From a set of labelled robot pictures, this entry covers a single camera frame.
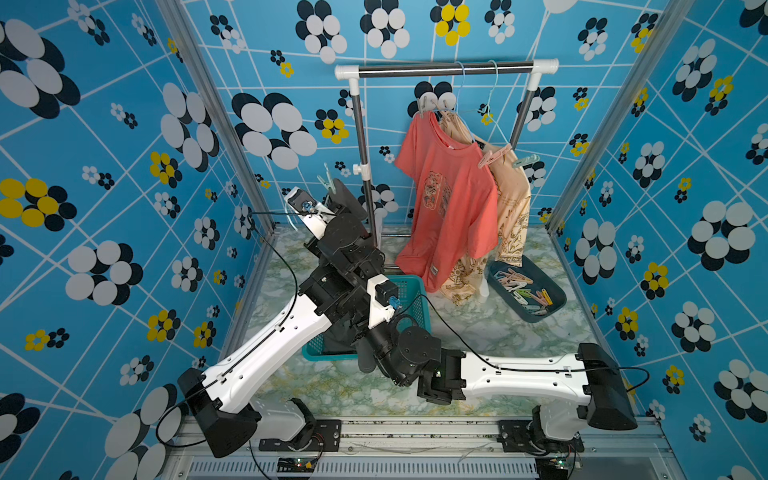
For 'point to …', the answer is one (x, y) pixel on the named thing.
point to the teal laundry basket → (412, 296)
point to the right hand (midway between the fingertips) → (354, 289)
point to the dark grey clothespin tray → (541, 278)
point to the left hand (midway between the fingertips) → (315, 210)
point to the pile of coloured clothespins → (537, 301)
